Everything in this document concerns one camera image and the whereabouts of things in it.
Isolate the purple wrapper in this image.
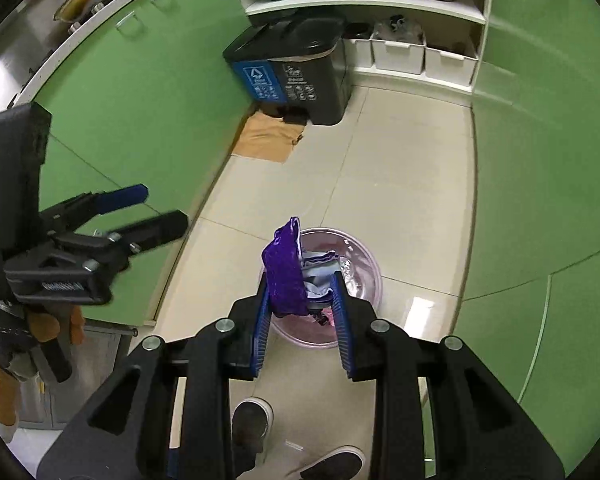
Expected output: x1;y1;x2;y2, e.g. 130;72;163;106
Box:
261;217;309;318

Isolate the pink trash bin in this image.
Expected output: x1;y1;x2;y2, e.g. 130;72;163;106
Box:
272;224;382;349

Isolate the person's gloved left hand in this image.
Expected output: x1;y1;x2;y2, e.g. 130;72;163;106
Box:
0;307;85;382

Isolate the person's left black shoe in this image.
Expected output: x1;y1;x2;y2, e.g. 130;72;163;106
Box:
232;396;274;478

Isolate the person's black shoe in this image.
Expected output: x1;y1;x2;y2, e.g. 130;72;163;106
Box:
232;396;274;478
297;446;366;480

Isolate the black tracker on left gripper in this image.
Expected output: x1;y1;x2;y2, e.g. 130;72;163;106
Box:
0;102;52;262

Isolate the person's right black shoe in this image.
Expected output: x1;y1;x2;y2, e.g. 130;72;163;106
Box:
297;446;366;480

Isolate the brown cardboard piece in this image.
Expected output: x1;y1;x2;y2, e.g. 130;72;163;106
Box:
233;112;306;164

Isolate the black recycling bin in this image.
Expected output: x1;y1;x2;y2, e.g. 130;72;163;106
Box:
223;11;351;126

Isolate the white storage box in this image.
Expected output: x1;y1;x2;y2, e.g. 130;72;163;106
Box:
372;23;426;75

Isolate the white shelf unit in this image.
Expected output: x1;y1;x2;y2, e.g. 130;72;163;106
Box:
240;0;491;106

